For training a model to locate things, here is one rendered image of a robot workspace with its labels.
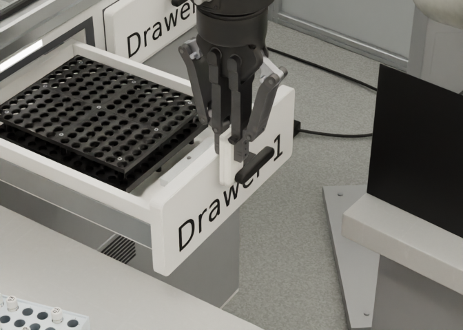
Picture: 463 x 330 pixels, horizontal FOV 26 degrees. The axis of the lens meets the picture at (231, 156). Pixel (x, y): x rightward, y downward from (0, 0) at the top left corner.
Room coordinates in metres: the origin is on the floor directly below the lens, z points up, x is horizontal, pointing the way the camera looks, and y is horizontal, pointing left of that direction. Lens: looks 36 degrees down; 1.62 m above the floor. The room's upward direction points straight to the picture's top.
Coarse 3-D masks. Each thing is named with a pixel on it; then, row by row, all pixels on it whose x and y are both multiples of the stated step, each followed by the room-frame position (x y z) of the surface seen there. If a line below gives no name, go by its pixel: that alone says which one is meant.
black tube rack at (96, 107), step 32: (64, 64) 1.19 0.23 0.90; (96, 64) 1.19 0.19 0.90; (32, 96) 1.11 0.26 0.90; (64, 96) 1.11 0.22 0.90; (96, 96) 1.11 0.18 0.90; (128, 96) 1.11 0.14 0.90; (192, 96) 1.11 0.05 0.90; (0, 128) 1.08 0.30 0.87; (32, 128) 1.04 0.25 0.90; (64, 128) 1.04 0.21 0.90; (96, 128) 1.04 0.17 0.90; (128, 128) 1.04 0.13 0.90; (192, 128) 1.08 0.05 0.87; (64, 160) 1.02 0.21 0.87; (96, 160) 0.97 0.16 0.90; (128, 160) 1.01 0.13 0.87; (160, 160) 1.01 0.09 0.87; (128, 192) 0.95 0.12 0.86
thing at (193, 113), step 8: (192, 104) 1.09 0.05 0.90; (184, 112) 1.08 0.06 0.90; (192, 112) 1.07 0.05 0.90; (168, 120) 1.06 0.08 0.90; (184, 120) 1.06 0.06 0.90; (160, 128) 1.04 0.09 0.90; (168, 128) 1.04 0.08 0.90; (176, 128) 1.04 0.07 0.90; (152, 136) 1.02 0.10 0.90; (160, 136) 1.03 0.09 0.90; (168, 136) 1.02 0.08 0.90; (144, 144) 1.00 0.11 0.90; (152, 144) 1.00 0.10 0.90; (160, 144) 1.01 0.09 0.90; (128, 152) 0.99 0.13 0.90; (136, 152) 0.99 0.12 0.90; (144, 152) 0.99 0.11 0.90; (120, 160) 0.97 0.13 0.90; (136, 160) 0.97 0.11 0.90; (112, 168) 0.96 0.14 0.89; (120, 168) 0.95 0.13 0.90; (128, 168) 0.96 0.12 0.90
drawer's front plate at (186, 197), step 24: (288, 96) 1.08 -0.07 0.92; (288, 120) 1.08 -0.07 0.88; (264, 144) 1.03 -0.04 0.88; (288, 144) 1.08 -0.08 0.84; (192, 168) 0.92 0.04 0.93; (216, 168) 0.94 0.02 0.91; (264, 168) 1.03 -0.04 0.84; (168, 192) 0.87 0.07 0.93; (192, 192) 0.90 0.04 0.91; (216, 192) 0.94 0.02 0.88; (240, 192) 0.98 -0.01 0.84; (168, 216) 0.86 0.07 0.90; (192, 216) 0.90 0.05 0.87; (216, 216) 0.94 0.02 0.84; (168, 240) 0.86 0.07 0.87; (192, 240) 0.90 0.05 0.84; (168, 264) 0.86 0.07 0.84
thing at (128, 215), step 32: (32, 64) 1.20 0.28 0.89; (128, 64) 1.20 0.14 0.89; (0, 96) 1.14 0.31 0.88; (160, 96) 1.17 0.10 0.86; (0, 160) 1.01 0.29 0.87; (32, 160) 0.98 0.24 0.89; (32, 192) 0.98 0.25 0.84; (64, 192) 0.95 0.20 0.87; (96, 192) 0.93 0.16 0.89; (96, 224) 0.93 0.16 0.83; (128, 224) 0.90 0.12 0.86
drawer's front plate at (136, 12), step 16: (128, 0) 1.33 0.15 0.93; (144, 0) 1.35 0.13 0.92; (160, 0) 1.38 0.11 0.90; (112, 16) 1.29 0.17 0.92; (128, 16) 1.32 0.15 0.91; (144, 16) 1.35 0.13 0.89; (160, 16) 1.38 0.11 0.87; (192, 16) 1.45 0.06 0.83; (112, 32) 1.29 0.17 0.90; (128, 32) 1.32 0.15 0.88; (176, 32) 1.42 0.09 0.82; (112, 48) 1.29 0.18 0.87; (144, 48) 1.35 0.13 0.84
